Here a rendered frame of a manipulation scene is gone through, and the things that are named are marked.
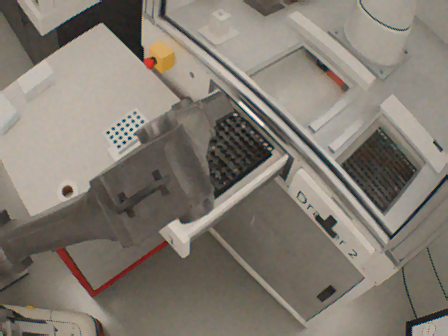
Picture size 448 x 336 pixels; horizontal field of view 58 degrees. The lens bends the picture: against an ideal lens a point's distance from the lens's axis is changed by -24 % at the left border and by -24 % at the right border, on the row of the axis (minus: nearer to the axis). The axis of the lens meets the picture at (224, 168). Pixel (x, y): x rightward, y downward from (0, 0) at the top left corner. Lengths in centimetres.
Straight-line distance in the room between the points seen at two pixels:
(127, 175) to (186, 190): 7
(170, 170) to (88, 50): 116
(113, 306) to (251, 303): 57
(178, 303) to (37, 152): 91
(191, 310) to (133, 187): 152
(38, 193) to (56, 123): 24
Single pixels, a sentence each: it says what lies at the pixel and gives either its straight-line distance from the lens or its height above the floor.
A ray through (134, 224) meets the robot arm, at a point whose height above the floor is 149.
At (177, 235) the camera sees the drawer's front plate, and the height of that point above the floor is 93.
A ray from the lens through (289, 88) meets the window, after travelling 107.
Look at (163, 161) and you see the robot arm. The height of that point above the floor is 150.
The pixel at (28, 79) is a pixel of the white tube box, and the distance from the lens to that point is 154.
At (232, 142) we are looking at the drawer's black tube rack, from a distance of 122.
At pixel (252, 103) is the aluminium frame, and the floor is 98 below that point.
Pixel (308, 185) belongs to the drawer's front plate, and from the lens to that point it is 117.
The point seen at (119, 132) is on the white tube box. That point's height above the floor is 80.
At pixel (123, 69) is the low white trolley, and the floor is 76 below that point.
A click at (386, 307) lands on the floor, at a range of 218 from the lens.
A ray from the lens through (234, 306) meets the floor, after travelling 199.
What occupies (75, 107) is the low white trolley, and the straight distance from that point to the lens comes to 147.
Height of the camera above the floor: 193
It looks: 61 degrees down
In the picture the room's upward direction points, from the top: 11 degrees clockwise
